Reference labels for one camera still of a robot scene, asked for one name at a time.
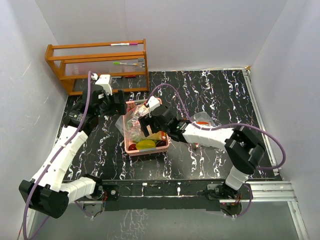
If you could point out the dark red plum left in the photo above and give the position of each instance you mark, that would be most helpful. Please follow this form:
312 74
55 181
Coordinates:
132 147

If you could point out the yellow mango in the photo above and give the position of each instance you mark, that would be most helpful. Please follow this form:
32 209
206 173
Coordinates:
156 136

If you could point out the clear zip bag orange zipper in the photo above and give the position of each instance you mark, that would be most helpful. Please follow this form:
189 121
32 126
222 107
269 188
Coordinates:
132 126

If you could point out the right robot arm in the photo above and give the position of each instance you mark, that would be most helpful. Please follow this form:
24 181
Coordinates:
244 149

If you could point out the black base bar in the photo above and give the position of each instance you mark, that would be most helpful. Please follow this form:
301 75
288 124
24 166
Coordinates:
167 194

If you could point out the pink plastic basket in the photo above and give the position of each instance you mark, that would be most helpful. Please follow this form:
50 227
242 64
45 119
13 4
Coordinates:
128 142

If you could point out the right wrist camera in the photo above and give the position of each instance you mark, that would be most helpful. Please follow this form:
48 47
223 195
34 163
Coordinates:
152 103

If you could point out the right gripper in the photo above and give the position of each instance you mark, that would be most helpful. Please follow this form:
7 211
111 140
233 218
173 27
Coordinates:
145 121

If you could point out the dark red plum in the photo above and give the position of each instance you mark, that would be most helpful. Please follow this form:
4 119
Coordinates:
132 147
161 143

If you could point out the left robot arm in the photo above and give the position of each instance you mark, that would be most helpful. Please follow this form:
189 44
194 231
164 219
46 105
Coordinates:
46 192

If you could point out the green marker pen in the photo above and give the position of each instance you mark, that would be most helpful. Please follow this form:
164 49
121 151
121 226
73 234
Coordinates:
125 63

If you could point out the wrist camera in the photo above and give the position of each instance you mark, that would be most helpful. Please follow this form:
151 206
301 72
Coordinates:
104 81
152 103

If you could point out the wooden shelf rack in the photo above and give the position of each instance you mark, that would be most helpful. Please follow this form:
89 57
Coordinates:
72 62

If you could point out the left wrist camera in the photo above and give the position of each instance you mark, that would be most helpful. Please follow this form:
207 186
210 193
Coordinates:
104 81

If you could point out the pink white marker pen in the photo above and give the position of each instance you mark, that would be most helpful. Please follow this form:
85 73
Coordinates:
124 44

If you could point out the dark red plum right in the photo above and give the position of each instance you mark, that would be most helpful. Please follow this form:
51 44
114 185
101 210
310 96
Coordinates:
161 143

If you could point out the yellow starfruit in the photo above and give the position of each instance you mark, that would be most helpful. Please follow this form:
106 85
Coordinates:
145 144

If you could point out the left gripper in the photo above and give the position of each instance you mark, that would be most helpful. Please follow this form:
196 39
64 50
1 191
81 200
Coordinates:
117 108

